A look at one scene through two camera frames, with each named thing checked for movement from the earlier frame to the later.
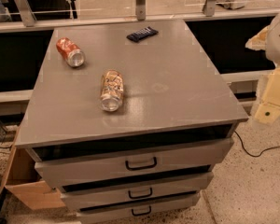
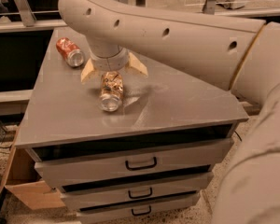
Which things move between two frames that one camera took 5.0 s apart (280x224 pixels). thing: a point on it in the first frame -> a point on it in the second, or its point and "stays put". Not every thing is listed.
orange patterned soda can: x=112 y=90 stays put
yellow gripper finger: x=259 y=41 -> x=105 y=57
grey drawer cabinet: x=128 y=119 stays put
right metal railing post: x=208 y=7 stays put
